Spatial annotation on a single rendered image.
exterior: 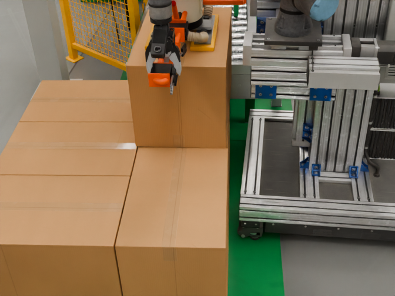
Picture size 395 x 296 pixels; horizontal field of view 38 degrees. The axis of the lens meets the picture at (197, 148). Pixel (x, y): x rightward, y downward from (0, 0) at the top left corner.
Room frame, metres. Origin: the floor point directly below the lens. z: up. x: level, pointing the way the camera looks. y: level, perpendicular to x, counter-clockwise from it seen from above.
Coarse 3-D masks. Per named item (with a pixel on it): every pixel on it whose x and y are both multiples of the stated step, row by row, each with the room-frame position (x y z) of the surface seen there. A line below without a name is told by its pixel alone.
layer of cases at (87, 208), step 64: (64, 128) 2.21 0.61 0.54; (128, 128) 2.19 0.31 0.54; (0, 192) 1.77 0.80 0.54; (64, 192) 1.75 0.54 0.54; (128, 192) 1.73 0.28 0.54; (192, 192) 1.72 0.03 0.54; (0, 256) 1.48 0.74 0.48; (64, 256) 1.46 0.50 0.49; (128, 256) 1.44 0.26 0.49; (192, 256) 1.42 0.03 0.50
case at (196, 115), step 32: (224, 32) 2.31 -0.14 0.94; (128, 64) 2.05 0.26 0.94; (192, 64) 2.03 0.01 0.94; (224, 64) 2.02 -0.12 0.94; (160, 96) 2.03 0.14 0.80; (192, 96) 2.01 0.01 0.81; (224, 96) 2.00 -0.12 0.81; (160, 128) 2.03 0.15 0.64; (192, 128) 2.01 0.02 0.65; (224, 128) 2.00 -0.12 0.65
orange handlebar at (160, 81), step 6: (204, 0) 2.35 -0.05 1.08; (210, 0) 2.34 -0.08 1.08; (216, 0) 2.34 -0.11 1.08; (222, 0) 2.34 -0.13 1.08; (228, 0) 2.33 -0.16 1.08; (234, 0) 2.33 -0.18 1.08; (240, 0) 2.33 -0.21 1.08; (186, 12) 2.23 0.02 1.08; (180, 18) 2.18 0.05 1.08; (180, 36) 2.01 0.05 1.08; (162, 60) 1.81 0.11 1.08; (156, 78) 1.68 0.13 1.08; (156, 84) 1.67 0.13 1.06; (162, 84) 1.67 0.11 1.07
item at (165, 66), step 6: (156, 66) 1.74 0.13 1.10; (162, 66) 1.74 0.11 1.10; (168, 66) 1.74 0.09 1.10; (150, 72) 1.70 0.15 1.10; (156, 72) 1.70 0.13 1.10; (162, 72) 1.70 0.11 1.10; (168, 72) 1.69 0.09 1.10; (150, 78) 1.69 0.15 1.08; (162, 78) 1.68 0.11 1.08; (168, 78) 1.68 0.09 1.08; (150, 84) 1.69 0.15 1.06; (168, 84) 1.68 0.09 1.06
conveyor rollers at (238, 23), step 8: (232, 8) 3.58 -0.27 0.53; (240, 8) 3.57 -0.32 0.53; (232, 16) 3.41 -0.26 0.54; (240, 16) 3.40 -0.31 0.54; (232, 24) 3.31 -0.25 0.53; (240, 24) 3.31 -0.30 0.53; (232, 32) 3.16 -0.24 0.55; (240, 32) 3.15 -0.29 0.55; (232, 40) 3.06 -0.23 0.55; (240, 40) 3.05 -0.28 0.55; (232, 48) 2.96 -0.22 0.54; (240, 48) 2.96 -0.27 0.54; (232, 56) 2.87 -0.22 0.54; (240, 56) 2.86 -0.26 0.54
